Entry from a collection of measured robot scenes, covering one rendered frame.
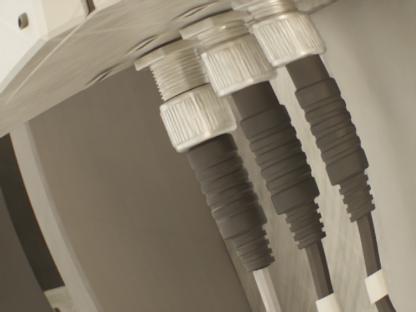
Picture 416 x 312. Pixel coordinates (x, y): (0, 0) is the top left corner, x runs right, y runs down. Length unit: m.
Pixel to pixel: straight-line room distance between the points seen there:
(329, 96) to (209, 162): 0.07
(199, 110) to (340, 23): 0.05
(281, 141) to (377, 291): 0.06
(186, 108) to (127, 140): 0.11
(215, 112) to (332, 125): 0.07
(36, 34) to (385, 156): 0.19
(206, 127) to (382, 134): 0.04
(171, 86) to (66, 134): 0.10
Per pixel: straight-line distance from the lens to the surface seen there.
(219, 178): 0.66
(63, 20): 0.49
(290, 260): 0.74
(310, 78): 0.60
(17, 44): 0.51
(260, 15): 0.60
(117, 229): 0.76
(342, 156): 0.60
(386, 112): 0.65
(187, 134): 0.66
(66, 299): 1.62
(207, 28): 0.63
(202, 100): 0.66
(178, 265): 0.77
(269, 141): 0.63
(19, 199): 1.63
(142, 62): 0.66
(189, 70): 0.66
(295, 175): 0.63
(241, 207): 0.66
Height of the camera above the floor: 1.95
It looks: 41 degrees down
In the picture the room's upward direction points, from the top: 2 degrees counter-clockwise
